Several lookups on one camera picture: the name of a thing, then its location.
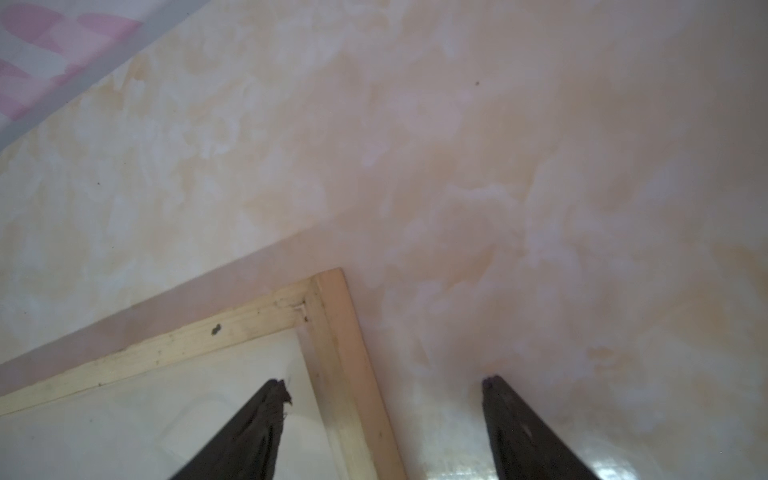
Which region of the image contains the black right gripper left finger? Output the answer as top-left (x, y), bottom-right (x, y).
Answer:
top-left (172, 379), bottom-right (292, 480)

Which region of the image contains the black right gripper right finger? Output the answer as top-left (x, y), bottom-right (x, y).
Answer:
top-left (482, 375), bottom-right (598, 480)

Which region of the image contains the light wooden picture frame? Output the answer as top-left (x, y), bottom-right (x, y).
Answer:
top-left (1, 268), bottom-right (407, 479)

